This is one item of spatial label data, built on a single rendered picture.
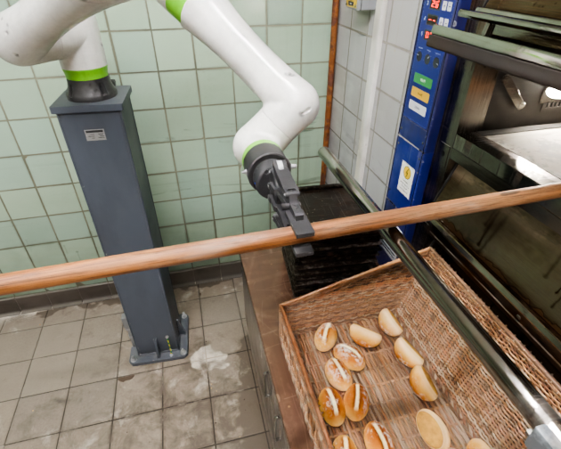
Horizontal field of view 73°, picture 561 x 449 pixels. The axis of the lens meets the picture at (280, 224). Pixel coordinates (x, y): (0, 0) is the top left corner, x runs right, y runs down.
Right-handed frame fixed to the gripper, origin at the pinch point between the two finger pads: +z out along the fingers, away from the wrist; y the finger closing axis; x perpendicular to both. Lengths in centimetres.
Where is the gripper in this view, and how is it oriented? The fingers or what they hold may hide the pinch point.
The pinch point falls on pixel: (299, 232)
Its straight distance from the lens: 62.2
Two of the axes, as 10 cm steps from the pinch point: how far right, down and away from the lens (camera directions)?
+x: -9.7, 1.4, -2.1
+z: 2.5, 5.6, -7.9
